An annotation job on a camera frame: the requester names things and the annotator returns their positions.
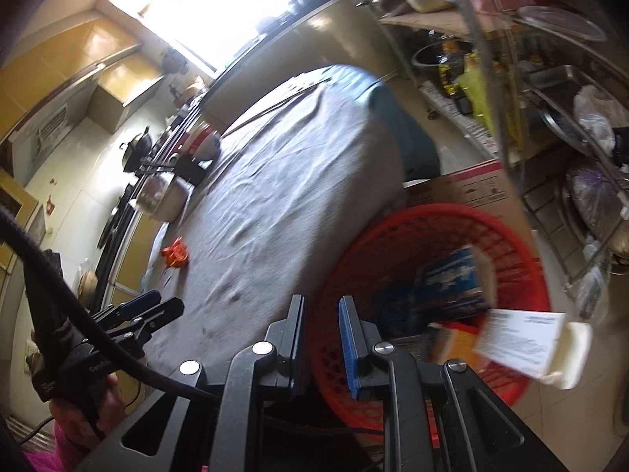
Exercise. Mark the red plastic mesh basket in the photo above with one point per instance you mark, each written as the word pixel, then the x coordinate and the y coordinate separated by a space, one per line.
pixel 373 265

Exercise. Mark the metal cooker pot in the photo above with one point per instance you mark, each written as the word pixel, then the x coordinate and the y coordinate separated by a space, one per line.
pixel 162 196

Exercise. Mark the yellow wall cabinets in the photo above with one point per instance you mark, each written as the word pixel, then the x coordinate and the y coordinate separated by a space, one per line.
pixel 98 64

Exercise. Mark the cooking oil bottle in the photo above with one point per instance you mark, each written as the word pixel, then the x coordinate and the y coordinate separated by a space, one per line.
pixel 452 71

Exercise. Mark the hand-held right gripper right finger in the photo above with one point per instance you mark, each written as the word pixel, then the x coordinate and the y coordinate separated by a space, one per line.
pixel 350 349

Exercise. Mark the purple bagged item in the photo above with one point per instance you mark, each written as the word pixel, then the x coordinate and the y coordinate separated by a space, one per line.
pixel 597 201

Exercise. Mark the hanging clear plastic bag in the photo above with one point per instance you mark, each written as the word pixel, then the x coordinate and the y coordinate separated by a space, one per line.
pixel 592 280

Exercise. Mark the orange crumpled wrapper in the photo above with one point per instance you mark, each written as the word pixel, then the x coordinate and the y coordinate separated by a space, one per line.
pixel 175 254

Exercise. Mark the grey tablecloth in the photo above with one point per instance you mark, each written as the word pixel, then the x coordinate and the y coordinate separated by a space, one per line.
pixel 295 196

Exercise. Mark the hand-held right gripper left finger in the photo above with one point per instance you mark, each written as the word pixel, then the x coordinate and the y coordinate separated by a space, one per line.
pixel 297 349

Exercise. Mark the black chopsticks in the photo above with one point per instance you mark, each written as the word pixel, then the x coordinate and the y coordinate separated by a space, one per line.
pixel 156 167

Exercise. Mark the white plastic bag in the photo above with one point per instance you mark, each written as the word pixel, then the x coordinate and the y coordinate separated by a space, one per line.
pixel 594 118

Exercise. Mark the metal storage rack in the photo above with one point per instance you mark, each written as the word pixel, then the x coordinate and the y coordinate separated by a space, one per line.
pixel 540 59

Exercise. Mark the gas stove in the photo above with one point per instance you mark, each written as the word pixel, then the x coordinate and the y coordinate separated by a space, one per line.
pixel 115 219

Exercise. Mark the red and white bowl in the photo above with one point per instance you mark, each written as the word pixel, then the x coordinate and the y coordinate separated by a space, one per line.
pixel 204 143

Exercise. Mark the woven round basket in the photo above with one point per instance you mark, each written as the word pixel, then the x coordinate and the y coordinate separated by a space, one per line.
pixel 88 287

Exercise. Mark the person's left hand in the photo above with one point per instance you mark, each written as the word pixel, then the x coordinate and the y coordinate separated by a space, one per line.
pixel 105 405

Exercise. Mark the cardboard box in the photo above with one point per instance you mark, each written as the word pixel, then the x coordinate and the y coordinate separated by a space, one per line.
pixel 471 189

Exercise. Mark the dark teal cloth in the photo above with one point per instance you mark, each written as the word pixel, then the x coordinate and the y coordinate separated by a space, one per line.
pixel 408 132

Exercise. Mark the white printed box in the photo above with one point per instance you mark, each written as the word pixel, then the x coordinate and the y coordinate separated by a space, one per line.
pixel 526 341

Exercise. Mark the window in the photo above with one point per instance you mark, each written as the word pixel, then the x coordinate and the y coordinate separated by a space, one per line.
pixel 211 5

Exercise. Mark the person's left forearm pink sleeve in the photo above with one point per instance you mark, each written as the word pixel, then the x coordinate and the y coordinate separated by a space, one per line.
pixel 54 452

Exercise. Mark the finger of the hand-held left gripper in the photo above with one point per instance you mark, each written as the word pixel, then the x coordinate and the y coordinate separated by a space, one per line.
pixel 140 301
pixel 157 315

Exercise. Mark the printed paper shelf liner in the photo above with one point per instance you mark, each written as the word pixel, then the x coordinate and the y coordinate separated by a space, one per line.
pixel 457 118

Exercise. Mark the round metal lid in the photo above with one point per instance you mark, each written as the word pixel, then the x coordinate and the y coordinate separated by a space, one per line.
pixel 560 22

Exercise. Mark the yellow plastic bag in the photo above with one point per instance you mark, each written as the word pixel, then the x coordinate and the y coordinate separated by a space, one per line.
pixel 486 103

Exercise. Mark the black wok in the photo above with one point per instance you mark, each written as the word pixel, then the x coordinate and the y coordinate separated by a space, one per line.
pixel 136 150

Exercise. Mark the black cup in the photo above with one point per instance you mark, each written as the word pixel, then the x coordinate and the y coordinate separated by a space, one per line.
pixel 190 172

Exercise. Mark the metal tray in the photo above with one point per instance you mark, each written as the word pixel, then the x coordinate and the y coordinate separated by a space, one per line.
pixel 555 78

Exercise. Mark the blue printed box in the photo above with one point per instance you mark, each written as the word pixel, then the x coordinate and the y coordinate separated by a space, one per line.
pixel 449 282

